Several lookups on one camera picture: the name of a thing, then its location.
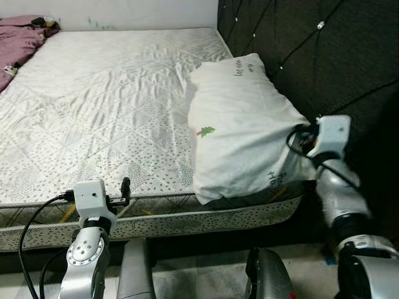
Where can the white pillow with tree print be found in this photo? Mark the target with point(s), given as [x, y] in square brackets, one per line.
[243, 118]

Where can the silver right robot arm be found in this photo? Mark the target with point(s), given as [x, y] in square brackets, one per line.
[340, 193]

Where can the silver robot left leg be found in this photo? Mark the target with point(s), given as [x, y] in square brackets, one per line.
[137, 274]

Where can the silver robot leg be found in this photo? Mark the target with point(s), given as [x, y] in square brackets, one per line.
[268, 277]
[137, 274]

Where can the dark bed base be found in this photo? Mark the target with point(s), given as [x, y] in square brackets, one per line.
[187, 246]

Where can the grey quilted mattress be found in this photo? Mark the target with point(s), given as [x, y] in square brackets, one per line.
[106, 106]

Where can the dark tufted headboard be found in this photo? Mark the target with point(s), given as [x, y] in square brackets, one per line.
[324, 56]

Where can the small blue scrap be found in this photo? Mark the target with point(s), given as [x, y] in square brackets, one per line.
[328, 260]

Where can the silver robot right leg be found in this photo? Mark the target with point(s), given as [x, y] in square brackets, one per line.
[268, 277]

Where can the pink cartoon print blanket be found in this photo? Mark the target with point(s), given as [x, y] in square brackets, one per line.
[19, 43]

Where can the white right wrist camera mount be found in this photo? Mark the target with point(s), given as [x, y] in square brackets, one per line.
[333, 131]

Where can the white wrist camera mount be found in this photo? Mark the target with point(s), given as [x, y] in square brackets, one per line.
[91, 196]
[333, 131]

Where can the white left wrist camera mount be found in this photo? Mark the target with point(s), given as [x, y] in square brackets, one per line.
[91, 196]

